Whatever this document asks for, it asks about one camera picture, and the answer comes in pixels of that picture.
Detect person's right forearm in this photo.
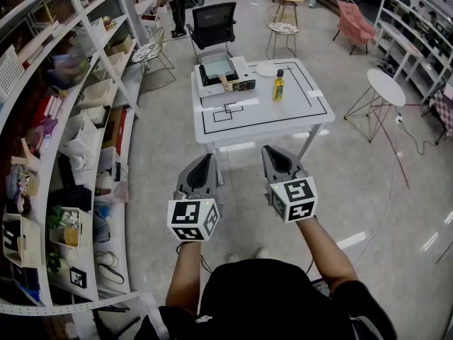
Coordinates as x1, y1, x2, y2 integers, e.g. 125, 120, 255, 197
295, 217, 360, 294

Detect white table with black lines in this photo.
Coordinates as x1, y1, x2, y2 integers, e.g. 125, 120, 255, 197
190, 57, 336, 186

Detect white lattice basket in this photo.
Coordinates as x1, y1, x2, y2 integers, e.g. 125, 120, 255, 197
58, 111, 98, 159

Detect white shelf unit dark items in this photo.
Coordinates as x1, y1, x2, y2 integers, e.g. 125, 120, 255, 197
371, 0, 453, 103

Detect small cream storage bin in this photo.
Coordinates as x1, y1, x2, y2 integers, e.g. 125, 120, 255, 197
93, 51, 125, 81

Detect yellow oil bottle black cap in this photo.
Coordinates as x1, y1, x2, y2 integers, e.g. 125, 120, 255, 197
271, 69, 286, 102

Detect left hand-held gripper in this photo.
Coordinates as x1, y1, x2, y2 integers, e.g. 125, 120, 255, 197
166, 153, 224, 242

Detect white sneakers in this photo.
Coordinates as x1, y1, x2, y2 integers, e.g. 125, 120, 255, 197
70, 154, 96, 172

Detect white round plate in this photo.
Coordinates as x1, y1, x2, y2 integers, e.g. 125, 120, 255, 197
255, 61, 284, 77

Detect cream bin with flowers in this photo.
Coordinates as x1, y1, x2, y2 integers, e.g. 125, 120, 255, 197
49, 206, 93, 249

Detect red brown flat box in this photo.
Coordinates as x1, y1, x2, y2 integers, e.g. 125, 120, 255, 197
102, 107, 127, 155

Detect clear plastic box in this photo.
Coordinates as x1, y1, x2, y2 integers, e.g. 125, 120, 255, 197
95, 146, 129, 205

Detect white round side table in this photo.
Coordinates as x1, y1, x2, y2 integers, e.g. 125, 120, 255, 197
343, 68, 407, 144

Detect white box in black frame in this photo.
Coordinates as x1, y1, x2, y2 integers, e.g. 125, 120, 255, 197
80, 105, 111, 129

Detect black white framed picture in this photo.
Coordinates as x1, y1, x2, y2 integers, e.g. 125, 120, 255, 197
69, 266, 88, 289

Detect cardboard box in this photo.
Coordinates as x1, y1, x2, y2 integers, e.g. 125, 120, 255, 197
105, 33, 134, 57

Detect pink armchair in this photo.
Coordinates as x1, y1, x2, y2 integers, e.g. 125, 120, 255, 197
332, 0, 377, 56

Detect curved white shelf unit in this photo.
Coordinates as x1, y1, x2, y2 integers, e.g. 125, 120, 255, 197
0, 0, 156, 340

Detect gold wire chair patterned cushion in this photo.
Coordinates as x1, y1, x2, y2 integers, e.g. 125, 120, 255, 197
263, 4, 301, 60
131, 26, 177, 84

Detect black plastic basket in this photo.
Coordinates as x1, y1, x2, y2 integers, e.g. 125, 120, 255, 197
47, 185, 92, 212

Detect black office chair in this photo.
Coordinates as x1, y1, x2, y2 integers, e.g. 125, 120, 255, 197
185, 1, 238, 58

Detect large cream storage bin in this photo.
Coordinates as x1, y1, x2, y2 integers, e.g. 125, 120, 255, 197
77, 79, 117, 109

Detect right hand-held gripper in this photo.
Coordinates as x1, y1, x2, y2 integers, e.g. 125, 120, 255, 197
261, 145, 319, 224

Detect person's left forearm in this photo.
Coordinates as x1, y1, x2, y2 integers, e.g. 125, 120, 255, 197
165, 241, 203, 315

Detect white perforated basket black tag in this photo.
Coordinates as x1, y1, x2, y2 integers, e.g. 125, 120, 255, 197
2, 212, 42, 268

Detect blue grey knit cloth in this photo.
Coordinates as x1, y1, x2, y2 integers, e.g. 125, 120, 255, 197
92, 207, 112, 244

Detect person's black shirt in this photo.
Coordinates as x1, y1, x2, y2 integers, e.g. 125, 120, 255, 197
134, 259, 398, 340

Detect translucent bag of items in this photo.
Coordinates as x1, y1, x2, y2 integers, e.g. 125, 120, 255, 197
45, 53, 91, 90

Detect white box red inside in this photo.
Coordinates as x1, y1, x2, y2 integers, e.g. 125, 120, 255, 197
140, 13, 161, 28

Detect checkered cloth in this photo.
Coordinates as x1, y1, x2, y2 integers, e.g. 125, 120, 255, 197
432, 89, 453, 138

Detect square grey-green frying pan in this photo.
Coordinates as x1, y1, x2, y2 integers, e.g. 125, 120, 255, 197
200, 52, 236, 94

